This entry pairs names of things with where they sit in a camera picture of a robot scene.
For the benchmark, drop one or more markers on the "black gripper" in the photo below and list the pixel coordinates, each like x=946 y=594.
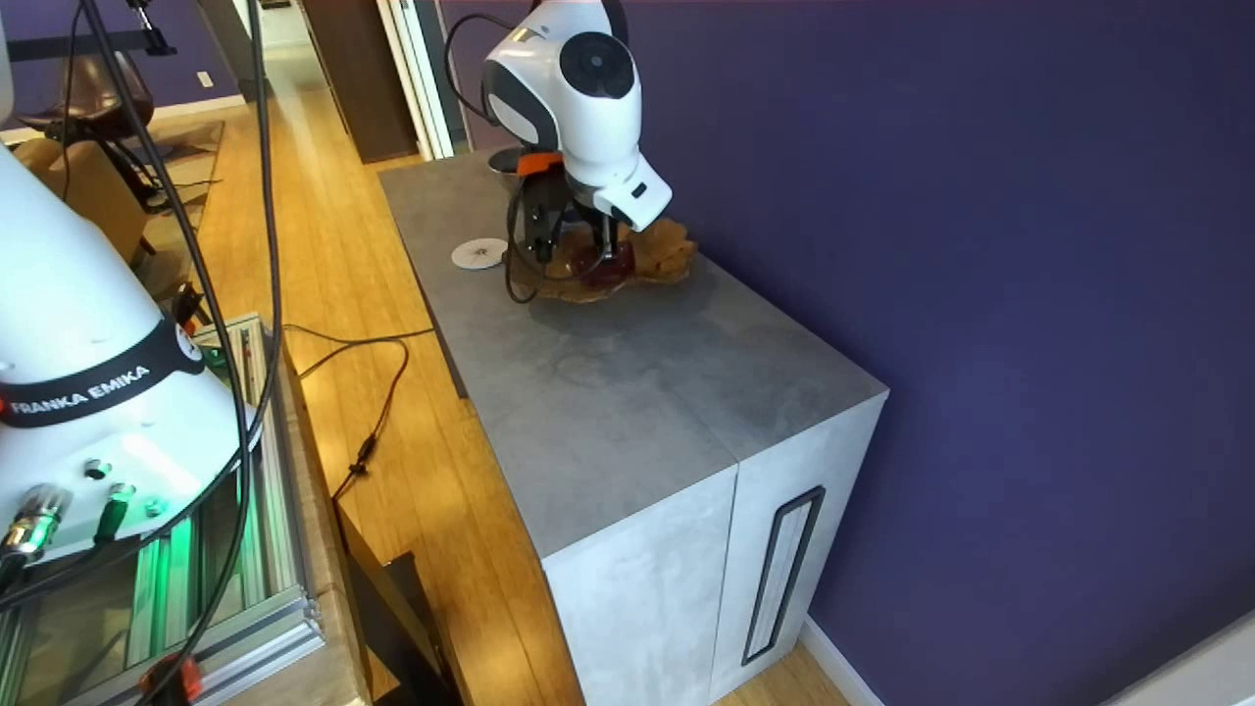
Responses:
x=563 y=200

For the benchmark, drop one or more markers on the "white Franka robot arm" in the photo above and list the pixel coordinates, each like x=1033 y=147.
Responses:
x=584 y=90

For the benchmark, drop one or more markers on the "wooden leaf-shaped tray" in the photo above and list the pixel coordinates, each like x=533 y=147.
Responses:
x=660 y=251

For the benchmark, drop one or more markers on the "white round disc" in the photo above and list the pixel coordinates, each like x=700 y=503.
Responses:
x=481 y=251

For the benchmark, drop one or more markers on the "grey concrete-look cabinet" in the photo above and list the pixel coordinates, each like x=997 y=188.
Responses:
x=614 y=393

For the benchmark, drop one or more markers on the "black box on floor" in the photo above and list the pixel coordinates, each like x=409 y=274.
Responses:
x=398 y=627

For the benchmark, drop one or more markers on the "dark brown chair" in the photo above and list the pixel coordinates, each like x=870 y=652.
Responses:
x=92 y=109

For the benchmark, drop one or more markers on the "red clamp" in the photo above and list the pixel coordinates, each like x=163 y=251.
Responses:
x=192 y=675

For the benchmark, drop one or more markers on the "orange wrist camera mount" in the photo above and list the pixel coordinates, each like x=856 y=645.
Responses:
x=538 y=162

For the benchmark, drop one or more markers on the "white door frame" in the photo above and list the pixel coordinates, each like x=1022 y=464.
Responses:
x=420 y=70

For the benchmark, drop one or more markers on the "white wall outlet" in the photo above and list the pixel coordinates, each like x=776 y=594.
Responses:
x=206 y=79

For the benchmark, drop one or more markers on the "aluminium robot stand frame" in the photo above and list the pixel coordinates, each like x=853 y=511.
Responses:
x=282 y=575

